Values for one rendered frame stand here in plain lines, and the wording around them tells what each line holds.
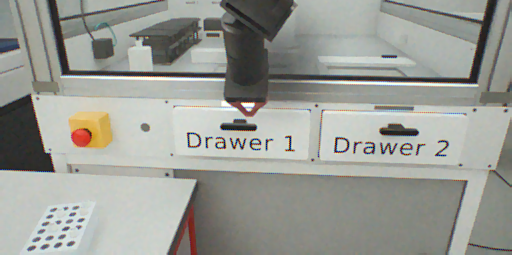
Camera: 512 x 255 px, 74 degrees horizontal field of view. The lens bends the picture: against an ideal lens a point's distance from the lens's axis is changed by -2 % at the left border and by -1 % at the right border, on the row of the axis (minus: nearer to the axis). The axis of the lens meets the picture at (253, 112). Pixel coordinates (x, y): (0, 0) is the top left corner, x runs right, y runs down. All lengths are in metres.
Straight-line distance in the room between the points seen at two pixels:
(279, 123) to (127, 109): 0.33
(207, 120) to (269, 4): 0.39
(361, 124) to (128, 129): 0.51
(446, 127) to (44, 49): 0.85
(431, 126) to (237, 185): 0.44
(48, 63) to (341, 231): 0.78
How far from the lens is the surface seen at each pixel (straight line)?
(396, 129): 0.72
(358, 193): 0.86
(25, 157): 1.49
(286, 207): 0.86
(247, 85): 0.52
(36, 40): 0.85
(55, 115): 0.89
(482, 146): 0.87
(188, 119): 0.74
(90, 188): 0.84
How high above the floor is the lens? 1.19
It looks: 22 degrees down
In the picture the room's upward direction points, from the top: straight up
